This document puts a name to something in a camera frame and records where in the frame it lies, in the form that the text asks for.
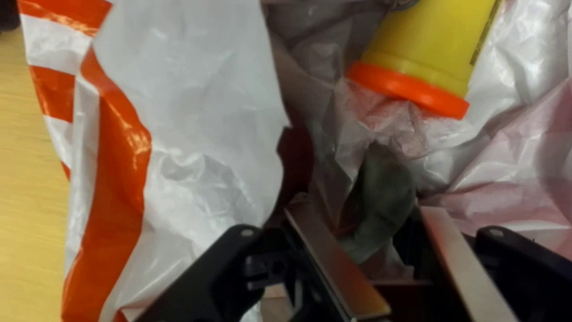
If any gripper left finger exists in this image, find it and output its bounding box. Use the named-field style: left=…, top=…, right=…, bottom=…
left=284, top=199, right=391, bottom=322

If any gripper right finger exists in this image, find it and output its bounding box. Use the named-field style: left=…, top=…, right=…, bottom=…
left=416, top=204, right=520, bottom=322

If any green cloth item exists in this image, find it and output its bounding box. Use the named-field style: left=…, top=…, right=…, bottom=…
left=337, top=141, right=418, bottom=265

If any yellow cup with orange lid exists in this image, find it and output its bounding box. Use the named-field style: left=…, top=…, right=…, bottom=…
left=346, top=0, right=504, bottom=122

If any white orange striped plastic bag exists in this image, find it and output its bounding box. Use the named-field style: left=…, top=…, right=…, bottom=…
left=16, top=0, right=572, bottom=322

